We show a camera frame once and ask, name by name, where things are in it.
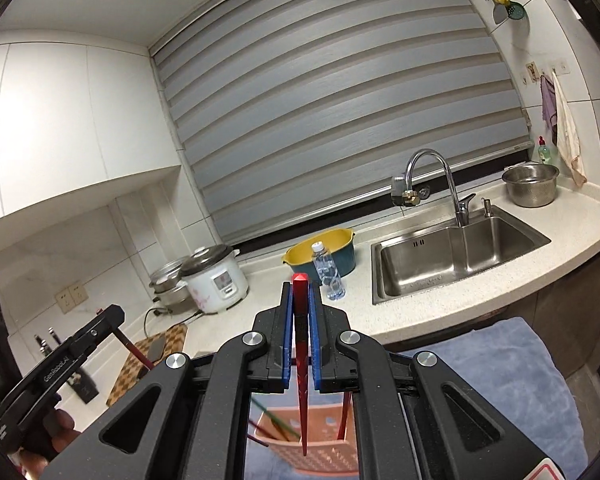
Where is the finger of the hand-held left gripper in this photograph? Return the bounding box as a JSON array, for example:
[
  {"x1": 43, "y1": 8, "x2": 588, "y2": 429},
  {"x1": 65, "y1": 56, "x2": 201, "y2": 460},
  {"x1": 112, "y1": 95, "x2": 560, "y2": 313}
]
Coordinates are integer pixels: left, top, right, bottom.
[{"x1": 80, "y1": 305, "x2": 126, "y2": 356}]

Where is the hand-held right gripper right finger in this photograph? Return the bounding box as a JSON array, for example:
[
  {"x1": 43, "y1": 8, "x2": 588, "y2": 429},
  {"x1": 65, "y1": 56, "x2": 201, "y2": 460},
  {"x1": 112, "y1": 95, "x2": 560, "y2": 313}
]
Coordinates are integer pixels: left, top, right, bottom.
[{"x1": 310, "y1": 285, "x2": 588, "y2": 480}]

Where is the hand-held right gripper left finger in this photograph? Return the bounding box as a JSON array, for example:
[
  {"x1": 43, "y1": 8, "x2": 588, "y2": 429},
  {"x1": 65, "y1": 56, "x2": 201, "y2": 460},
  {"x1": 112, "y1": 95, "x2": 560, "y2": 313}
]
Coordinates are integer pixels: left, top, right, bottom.
[{"x1": 42, "y1": 282, "x2": 294, "y2": 480}]

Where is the bright red chopstick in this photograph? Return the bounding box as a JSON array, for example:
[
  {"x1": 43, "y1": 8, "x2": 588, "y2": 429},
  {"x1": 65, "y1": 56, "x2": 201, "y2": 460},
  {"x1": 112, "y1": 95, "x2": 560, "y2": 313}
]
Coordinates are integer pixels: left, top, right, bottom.
[{"x1": 291, "y1": 272, "x2": 312, "y2": 457}]

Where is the green chopstick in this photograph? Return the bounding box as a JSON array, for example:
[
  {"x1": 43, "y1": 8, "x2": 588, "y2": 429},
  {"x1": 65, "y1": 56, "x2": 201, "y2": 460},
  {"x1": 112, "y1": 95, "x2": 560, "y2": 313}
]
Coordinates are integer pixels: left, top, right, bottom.
[{"x1": 252, "y1": 396, "x2": 302, "y2": 443}]

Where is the pink perforated utensil holder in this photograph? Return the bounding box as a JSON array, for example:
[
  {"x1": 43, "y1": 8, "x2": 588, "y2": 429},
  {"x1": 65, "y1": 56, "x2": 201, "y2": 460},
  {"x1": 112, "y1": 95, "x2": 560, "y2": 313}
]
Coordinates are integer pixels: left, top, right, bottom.
[{"x1": 250, "y1": 392, "x2": 361, "y2": 477}]

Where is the person's left hand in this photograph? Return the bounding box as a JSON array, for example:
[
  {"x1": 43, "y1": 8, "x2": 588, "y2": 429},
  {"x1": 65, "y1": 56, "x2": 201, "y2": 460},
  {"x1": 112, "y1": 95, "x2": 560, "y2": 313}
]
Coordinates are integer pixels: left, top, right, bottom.
[{"x1": 19, "y1": 410, "x2": 76, "y2": 476}]

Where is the black knife block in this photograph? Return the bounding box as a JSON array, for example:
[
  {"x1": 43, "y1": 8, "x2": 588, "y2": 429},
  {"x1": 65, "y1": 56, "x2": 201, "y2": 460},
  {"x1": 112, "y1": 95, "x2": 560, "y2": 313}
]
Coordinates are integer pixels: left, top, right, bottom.
[{"x1": 34, "y1": 327, "x2": 98, "y2": 403}]

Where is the clear water bottle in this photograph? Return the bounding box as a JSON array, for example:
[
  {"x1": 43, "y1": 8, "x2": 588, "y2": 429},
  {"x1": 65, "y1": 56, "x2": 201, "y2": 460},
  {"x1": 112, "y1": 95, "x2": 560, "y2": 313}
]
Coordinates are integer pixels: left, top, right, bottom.
[{"x1": 311, "y1": 241, "x2": 346, "y2": 301}]

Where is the checkered wooden cutting board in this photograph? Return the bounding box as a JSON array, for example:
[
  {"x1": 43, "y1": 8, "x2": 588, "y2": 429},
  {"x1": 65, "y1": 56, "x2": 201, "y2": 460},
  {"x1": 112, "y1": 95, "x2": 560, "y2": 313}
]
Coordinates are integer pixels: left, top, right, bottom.
[{"x1": 105, "y1": 324, "x2": 188, "y2": 408}]

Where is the steel steamer pot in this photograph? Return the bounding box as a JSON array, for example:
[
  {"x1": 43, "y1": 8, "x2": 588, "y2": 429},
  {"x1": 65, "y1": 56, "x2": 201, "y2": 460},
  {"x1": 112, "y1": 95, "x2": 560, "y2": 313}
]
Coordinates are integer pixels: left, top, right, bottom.
[{"x1": 148, "y1": 256, "x2": 193, "y2": 313}]

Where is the white rice cooker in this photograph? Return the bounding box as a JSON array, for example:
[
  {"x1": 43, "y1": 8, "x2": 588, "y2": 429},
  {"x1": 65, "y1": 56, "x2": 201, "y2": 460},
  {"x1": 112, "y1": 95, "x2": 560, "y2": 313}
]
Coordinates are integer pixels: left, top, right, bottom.
[{"x1": 180, "y1": 244, "x2": 250, "y2": 315}]

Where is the yellow and teal basin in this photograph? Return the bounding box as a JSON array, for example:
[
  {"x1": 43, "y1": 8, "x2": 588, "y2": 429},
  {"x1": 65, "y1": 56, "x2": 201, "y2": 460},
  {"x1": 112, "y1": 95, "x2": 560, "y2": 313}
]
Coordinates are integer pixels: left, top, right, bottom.
[{"x1": 281, "y1": 227, "x2": 357, "y2": 286}]

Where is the stainless steel sink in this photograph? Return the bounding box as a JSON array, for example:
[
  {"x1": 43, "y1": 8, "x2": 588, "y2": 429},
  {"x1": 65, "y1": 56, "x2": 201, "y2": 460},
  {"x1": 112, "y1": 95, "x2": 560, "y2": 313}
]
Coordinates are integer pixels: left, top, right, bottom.
[{"x1": 370, "y1": 204, "x2": 552, "y2": 307}]

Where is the blue-grey fleece blanket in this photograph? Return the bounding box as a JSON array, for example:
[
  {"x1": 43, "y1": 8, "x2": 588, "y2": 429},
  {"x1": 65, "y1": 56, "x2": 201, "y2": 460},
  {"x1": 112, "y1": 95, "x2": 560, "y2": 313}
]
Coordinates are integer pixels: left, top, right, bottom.
[{"x1": 243, "y1": 316, "x2": 588, "y2": 480}]

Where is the chrome kitchen faucet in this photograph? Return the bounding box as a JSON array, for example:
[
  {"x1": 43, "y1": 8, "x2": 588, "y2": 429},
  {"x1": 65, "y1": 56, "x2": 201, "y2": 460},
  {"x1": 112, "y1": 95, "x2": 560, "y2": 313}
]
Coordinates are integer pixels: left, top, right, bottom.
[{"x1": 391, "y1": 148, "x2": 477, "y2": 228}]

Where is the grey striped window blind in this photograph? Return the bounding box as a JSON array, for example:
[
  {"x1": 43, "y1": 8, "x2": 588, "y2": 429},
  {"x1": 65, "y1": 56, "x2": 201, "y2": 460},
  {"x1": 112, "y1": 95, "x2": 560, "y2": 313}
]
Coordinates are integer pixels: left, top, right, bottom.
[{"x1": 147, "y1": 0, "x2": 536, "y2": 256}]

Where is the stainless steel bowl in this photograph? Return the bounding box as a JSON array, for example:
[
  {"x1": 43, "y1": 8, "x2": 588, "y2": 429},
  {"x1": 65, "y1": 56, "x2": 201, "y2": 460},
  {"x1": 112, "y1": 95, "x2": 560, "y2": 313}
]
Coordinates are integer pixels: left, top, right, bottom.
[{"x1": 501, "y1": 162, "x2": 561, "y2": 208}]

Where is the green dish soap bottle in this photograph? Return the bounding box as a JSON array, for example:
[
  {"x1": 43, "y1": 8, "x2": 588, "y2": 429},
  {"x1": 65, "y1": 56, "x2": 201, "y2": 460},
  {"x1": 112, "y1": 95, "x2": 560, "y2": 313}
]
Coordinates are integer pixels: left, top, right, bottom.
[{"x1": 536, "y1": 136, "x2": 556, "y2": 165}]

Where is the beige hanging towel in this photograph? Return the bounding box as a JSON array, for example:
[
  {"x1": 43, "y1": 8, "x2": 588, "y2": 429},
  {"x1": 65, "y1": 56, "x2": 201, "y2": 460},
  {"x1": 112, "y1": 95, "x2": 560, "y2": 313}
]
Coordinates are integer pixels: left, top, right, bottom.
[{"x1": 551, "y1": 72, "x2": 588, "y2": 188}]

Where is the purple hanging cloth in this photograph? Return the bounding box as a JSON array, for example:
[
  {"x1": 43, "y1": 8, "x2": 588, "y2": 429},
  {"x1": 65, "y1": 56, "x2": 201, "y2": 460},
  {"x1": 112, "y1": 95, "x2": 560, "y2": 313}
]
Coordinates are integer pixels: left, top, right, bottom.
[{"x1": 540, "y1": 75, "x2": 560, "y2": 148}]

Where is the black power cable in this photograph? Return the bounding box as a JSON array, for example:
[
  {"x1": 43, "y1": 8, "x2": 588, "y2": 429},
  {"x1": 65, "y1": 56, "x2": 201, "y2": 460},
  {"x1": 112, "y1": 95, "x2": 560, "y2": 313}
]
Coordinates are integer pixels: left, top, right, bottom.
[{"x1": 145, "y1": 305, "x2": 203, "y2": 341}]

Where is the white wall cabinet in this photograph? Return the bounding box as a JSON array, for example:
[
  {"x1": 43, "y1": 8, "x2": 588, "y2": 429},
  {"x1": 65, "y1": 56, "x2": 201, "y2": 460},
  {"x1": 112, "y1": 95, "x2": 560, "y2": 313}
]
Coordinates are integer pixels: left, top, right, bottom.
[{"x1": 0, "y1": 42, "x2": 183, "y2": 233}]

